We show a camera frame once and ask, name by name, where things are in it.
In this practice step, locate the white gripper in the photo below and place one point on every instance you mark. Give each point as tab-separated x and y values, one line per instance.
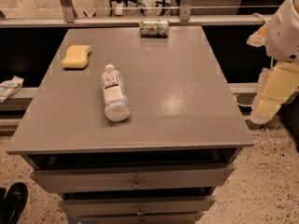
284	36

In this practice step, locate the green white 7up can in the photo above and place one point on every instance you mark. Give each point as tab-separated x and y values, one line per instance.
154	28

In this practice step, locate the grey drawer cabinet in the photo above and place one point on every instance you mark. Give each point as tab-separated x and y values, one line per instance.
162	163

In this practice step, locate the clear plastic tea bottle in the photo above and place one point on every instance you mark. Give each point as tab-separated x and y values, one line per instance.
115	99

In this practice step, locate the yellow sponge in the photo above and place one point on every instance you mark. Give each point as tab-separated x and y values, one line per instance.
76	57

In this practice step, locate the grey metal railing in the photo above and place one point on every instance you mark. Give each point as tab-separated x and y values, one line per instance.
99	13

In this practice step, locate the black shoe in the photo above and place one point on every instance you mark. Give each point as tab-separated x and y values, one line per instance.
12	203

